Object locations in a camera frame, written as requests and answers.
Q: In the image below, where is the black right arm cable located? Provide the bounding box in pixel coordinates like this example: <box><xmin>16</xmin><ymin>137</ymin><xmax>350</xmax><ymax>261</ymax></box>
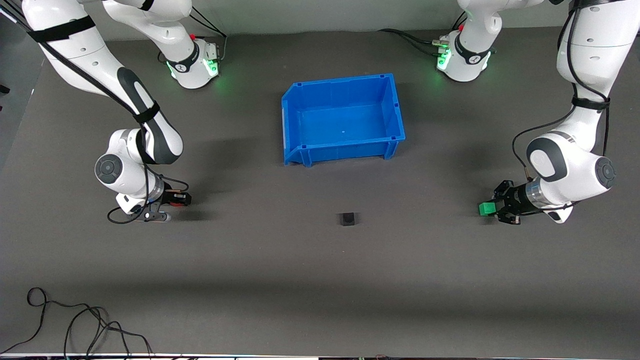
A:
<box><xmin>0</xmin><ymin>7</ymin><xmax>191</xmax><ymax>224</ymax></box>

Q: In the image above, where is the black velcro strap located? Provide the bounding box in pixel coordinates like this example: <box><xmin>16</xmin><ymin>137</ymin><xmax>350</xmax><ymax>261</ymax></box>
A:
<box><xmin>133</xmin><ymin>101</ymin><xmax>162</xmax><ymax>124</ymax></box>
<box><xmin>26</xmin><ymin>16</ymin><xmax>97</xmax><ymax>43</ymax></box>
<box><xmin>571</xmin><ymin>96</ymin><xmax>612</xmax><ymax>112</ymax></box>

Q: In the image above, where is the black left base cable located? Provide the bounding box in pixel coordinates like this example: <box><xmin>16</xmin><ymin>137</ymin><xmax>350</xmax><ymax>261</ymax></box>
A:
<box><xmin>377</xmin><ymin>28</ymin><xmax>448</xmax><ymax>56</ymax></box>

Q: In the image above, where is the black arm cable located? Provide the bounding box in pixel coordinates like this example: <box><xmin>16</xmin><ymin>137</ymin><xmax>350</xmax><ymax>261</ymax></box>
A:
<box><xmin>512</xmin><ymin>0</ymin><xmax>612</xmax><ymax>181</ymax></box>
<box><xmin>0</xmin><ymin>7</ymin><xmax>191</xmax><ymax>224</ymax></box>

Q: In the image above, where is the blue plastic storage bin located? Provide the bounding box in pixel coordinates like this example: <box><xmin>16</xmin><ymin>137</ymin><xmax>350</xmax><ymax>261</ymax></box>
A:
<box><xmin>281</xmin><ymin>73</ymin><xmax>406</xmax><ymax>167</ymax></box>

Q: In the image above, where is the black base cable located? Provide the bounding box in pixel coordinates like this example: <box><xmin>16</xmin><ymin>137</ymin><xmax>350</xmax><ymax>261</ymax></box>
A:
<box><xmin>377</xmin><ymin>28</ymin><xmax>448</xmax><ymax>56</ymax></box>
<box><xmin>189</xmin><ymin>10</ymin><xmax>228</xmax><ymax>61</ymax></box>

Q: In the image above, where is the black right base cable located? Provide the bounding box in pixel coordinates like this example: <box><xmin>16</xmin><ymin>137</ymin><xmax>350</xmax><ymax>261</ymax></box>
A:
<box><xmin>189</xmin><ymin>10</ymin><xmax>228</xmax><ymax>61</ymax></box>

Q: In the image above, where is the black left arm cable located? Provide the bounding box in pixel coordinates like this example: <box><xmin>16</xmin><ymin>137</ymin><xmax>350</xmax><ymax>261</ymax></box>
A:
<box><xmin>512</xmin><ymin>0</ymin><xmax>612</xmax><ymax>181</ymax></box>

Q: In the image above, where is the black loose floor cable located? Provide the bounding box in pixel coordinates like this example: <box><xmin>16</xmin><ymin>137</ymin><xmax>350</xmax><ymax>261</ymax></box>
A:
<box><xmin>0</xmin><ymin>287</ymin><xmax>153</xmax><ymax>360</ymax></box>

